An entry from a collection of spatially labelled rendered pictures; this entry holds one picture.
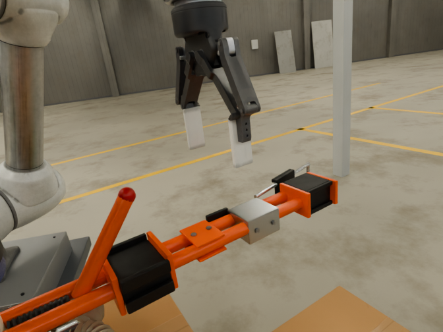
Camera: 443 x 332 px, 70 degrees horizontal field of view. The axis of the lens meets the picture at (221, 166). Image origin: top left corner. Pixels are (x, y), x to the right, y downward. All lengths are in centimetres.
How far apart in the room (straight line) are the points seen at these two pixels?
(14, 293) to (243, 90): 84
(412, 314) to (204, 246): 162
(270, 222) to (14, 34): 73
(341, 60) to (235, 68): 285
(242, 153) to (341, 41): 284
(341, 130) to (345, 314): 240
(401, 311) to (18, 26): 198
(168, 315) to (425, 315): 160
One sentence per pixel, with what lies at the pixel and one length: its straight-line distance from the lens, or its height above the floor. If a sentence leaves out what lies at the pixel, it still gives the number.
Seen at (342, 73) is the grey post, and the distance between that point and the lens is 323.
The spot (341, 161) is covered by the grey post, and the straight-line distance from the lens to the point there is 343.
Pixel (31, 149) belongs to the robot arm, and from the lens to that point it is 108.
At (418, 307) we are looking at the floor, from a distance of 206.
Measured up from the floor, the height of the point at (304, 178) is 110.
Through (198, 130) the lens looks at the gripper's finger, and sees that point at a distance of 54.
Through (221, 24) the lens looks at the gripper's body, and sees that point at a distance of 44.
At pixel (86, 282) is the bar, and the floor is 110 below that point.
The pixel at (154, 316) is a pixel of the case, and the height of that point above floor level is 94.
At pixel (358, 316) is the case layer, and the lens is 116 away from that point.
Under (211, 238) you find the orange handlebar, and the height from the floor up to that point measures 109.
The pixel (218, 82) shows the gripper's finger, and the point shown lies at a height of 132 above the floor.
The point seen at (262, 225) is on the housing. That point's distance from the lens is 55.
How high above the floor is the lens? 136
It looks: 20 degrees down
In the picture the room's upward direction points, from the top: 7 degrees counter-clockwise
